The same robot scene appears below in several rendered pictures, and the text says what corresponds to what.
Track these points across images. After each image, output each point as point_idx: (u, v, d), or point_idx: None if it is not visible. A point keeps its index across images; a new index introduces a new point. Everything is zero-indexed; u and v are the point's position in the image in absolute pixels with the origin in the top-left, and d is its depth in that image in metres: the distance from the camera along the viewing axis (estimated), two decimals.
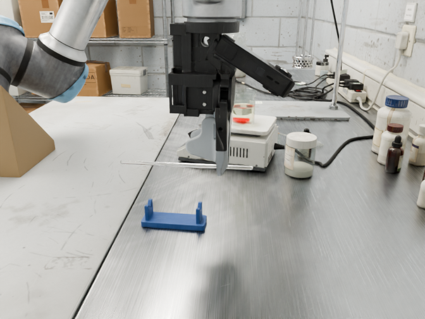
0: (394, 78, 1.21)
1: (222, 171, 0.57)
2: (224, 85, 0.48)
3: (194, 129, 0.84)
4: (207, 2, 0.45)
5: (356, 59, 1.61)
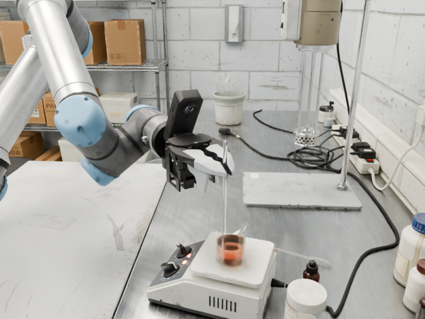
0: (414, 154, 1.03)
1: (230, 170, 0.56)
2: (166, 143, 0.65)
3: (169, 262, 0.66)
4: (147, 139, 0.73)
5: (365, 111, 1.43)
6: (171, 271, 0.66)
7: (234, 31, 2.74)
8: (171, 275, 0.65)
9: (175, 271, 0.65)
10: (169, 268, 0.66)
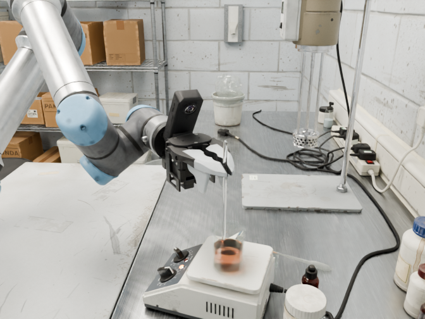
0: (415, 156, 1.02)
1: (230, 170, 0.56)
2: (166, 143, 0.65)
3: (166, 267, 0.65)
4: (147, 139, 0.73)
5: (365, 112, 1.42)
6: (168, 276, 0.65)
7: (233, 32, 2.73)
8: (167, 280, 0.64)
9: (172, 276, 0.64)
10: (166, 273, 0.65)
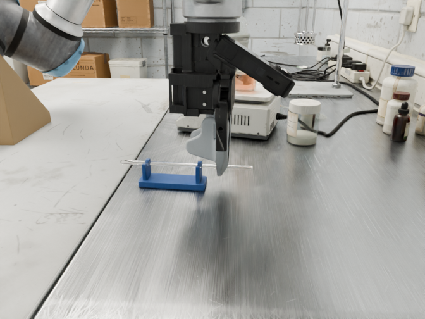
0: (398, 56, 1.19)
1: (222, 171, 0.57)
2: (224, 85, 0.48)
3: None
4: (207, 2, 0.45)
5: (358, 42, 1.59)
6: None
7: None
8: None
9: None
10: None
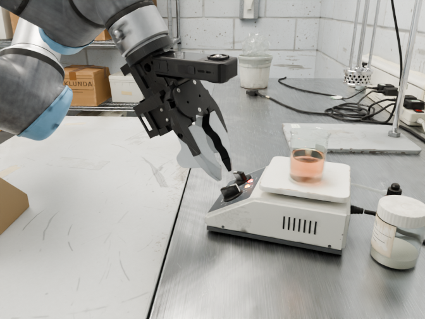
0: None
1: (231, 168, 0.58)
2: (167, 97, 0.51)
3: (231, 185, 0.57)
4: (123, 38, 0.51)
5: None
6: (233, 194, 0.57)
7: (249, 7, 2.65)
8: (234, 198, 0.57)
9: (239, 194, 0.57)
10: (231, 191, 0.57)
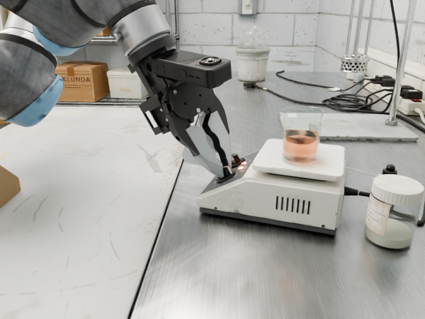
0: None
1: None
2: (163, 99, 0.52)
3: (223, 166, 0.57)
4: (122, 40, 0.52)
5: None
6: (226, 176, 0.57)
7: (248, 3, 2.65)
8: (224, 180, 0.56)
9: (230, 177, 0.56)
10: (223, 173, 0.57)
